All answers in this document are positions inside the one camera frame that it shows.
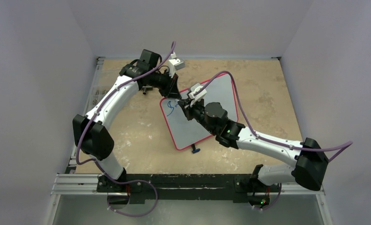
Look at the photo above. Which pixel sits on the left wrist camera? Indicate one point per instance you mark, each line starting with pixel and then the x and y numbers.
pixel 174 63

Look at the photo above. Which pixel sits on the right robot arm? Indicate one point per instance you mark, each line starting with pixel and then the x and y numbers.
pixel 303 162

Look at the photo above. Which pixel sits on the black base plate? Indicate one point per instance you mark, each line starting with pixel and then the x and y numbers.
pixel 238 188

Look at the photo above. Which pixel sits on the pink framed whiteboard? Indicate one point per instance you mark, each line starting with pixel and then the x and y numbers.
pixel 185 132

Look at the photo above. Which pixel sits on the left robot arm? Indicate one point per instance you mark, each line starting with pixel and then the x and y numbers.
pixel 91 131

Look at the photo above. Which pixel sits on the dark metal bracket tool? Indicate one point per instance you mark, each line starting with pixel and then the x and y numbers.
pixel 145 89

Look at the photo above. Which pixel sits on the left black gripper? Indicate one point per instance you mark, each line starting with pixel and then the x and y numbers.
pixel 170 85

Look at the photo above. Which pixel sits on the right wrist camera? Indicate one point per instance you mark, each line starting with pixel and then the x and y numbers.
pixel 196 93

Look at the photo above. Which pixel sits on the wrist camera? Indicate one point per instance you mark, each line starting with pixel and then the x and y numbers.
pixel 174 63
pixel 196 93

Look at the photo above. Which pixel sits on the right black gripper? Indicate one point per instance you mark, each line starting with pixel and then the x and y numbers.
pixel 189 108

